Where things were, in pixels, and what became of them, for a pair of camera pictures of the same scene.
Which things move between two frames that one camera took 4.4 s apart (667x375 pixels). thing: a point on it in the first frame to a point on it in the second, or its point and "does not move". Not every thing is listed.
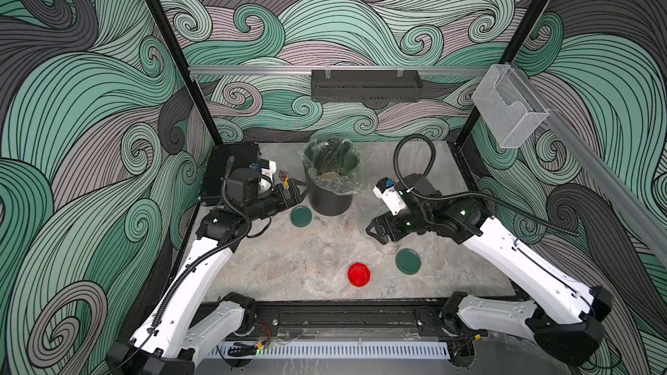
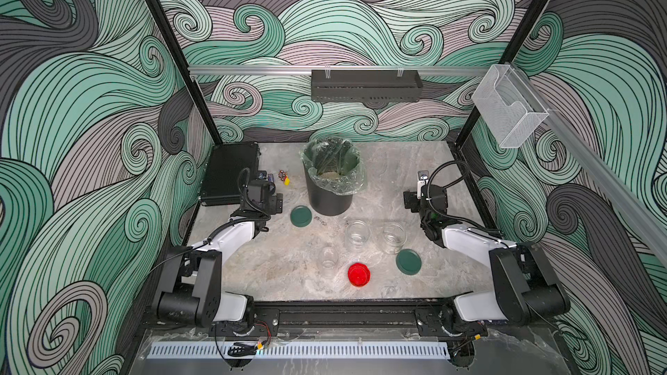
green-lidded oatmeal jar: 390,248 does not move
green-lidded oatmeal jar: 367,214 to 358,233
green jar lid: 300,216 does not move
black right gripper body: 405,221 to 411,197
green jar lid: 408,261 does not move
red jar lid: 359,274 does not move
